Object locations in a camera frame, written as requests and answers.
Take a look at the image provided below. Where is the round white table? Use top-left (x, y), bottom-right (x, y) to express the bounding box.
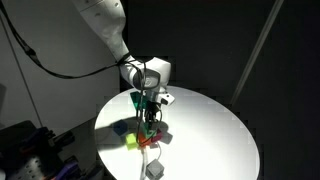
top-left (95, 86), bottom-right (260, 180)

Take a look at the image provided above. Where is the orange block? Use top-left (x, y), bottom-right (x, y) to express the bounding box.
top-left (138, 132), bottom-right (151, 147)

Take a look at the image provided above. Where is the pink block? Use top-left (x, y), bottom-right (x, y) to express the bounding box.
top-left (151, 129), bottom-right (162, 142)

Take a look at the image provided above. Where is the green block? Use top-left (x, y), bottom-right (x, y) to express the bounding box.
top-left (142, 123), bottom-right (157, 139)

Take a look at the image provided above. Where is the grey block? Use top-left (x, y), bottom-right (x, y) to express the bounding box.
top-left (146, 159), bottom-right (164, 180)

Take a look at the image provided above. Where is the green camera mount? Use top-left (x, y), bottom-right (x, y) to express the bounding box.
top-left (130, 91), bottom-right (147, 109)

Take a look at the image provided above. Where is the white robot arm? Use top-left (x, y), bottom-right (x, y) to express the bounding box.
top-left (71, 0), bottom-right (175, 130)

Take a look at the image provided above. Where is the perforated metal board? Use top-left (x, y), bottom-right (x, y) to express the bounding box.
top-left (0, 153), bottom-right (50, 180)

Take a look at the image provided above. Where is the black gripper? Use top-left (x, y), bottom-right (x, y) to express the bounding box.
top-left (144, 100), bottom-right (161, 131)

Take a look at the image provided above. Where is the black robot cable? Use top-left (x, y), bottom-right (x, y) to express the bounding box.
top-left (0, 0), bottom-right (164, 128)

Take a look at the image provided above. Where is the purple clamp upper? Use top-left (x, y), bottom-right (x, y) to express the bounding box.
top-left (19, 127), bottom-right (50, 154)

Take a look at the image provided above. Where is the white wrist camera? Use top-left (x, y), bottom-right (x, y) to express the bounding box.
top-left (159, 93), bottom-right (175, 106)

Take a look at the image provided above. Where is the purple clamp lower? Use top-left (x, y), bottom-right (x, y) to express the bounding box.
top-left (43, 161), bottom-right (79, 180)

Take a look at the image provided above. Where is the grey diagonal pole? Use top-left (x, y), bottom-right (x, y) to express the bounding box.
top-left (229, 0), bottom-right (284, 106)

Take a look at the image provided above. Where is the dark blue block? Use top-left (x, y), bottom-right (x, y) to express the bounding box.
top-left (113, 120), bottom-right (128, 136)

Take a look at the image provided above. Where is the lime yellow block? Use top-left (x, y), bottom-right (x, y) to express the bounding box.
top-left (126, 133), bottom-right (138, 150)

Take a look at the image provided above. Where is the purple clamp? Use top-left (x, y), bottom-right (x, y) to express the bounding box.
top-left (43, 161), bottom-right (79, 180)
top-left (19, 127), bottom-right (50, 154)

